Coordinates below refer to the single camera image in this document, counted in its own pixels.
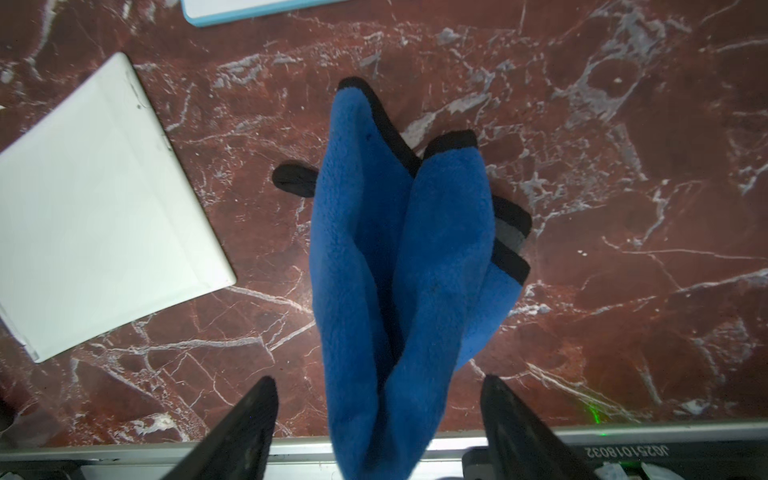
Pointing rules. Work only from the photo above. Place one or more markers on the blue framed drawing tablet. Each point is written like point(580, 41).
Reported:
point(204, 13)

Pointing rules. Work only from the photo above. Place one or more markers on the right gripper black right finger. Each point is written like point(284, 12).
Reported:
point(520, 445)

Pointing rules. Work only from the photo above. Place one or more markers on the blue microfiber cloth black trim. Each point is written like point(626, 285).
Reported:
point(414, 264)

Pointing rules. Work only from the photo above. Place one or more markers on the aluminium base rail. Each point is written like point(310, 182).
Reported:
point(707, 450)

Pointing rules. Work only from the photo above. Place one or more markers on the white drawing tablet front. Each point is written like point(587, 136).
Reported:
point(99, 223)

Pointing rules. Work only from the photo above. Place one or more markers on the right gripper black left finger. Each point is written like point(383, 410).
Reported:
point(238, 447)

